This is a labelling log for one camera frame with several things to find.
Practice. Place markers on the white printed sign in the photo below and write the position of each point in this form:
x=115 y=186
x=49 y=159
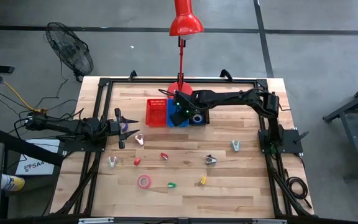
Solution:
x=39 y=168

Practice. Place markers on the pink tape roll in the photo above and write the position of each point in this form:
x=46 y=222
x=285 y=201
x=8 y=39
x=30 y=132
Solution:
x=139 y=182

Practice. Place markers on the yellow white spray can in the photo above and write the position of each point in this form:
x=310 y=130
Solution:
x=14 y=183

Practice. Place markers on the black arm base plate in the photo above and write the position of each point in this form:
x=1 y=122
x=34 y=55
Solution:
x=82 y=147
x=291 y=140

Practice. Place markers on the silver frame bracket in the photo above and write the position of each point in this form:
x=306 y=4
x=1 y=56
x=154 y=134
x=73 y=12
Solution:
x=269 y=221
x=96 y=221

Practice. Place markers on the red mini stapler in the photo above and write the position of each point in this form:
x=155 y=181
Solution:
x=137 y=161

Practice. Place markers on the green mini stapler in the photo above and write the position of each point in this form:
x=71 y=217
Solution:
x=171 y=185

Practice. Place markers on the black floor fan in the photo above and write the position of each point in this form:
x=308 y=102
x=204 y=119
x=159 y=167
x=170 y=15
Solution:
x=70 y=49

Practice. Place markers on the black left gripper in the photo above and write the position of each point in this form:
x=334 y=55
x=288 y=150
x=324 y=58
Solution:
x=113 y=128

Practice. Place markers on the black plastic basket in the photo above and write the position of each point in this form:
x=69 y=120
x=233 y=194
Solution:
x=206 y=116

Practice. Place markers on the red desk lamp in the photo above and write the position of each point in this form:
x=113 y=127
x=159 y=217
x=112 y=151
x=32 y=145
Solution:
x=185 y=21

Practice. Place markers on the pink staple remover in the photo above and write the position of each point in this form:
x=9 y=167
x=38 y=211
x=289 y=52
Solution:
x=139 y=138

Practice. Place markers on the black staple remover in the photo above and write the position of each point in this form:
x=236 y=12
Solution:
x=210 y=160

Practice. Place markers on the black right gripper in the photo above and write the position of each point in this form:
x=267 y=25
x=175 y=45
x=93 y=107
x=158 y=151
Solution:
x=182 y=107

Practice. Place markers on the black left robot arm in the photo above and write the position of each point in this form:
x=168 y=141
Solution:
x=67 y=126

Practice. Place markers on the red staple remover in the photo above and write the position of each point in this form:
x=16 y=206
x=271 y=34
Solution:
x=163 y=155

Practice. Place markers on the black metal stand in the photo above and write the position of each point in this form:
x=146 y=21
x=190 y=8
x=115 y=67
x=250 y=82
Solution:
x=353 y=138

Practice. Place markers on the silver staple remover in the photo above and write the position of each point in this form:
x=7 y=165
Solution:
x=112 y=162

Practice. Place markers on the black table frame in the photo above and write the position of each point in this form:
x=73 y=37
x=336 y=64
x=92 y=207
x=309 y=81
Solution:
x=135 y=80

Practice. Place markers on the red plastic basket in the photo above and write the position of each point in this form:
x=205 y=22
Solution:
x=156 y=113

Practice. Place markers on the yellow mini stapler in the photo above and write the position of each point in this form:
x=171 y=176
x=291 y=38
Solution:
x=203 y=180

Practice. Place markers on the dark blue tape roll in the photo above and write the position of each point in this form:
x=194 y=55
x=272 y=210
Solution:
x=193 y=118

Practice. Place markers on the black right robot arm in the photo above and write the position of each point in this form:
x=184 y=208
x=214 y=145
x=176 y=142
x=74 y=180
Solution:
x=228 y=97

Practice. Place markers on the black support beam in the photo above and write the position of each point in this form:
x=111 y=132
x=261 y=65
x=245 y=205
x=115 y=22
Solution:
x=26 y=146

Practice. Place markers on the teal staple remover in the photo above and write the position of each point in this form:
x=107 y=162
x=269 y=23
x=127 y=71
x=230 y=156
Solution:
x=235 y=147

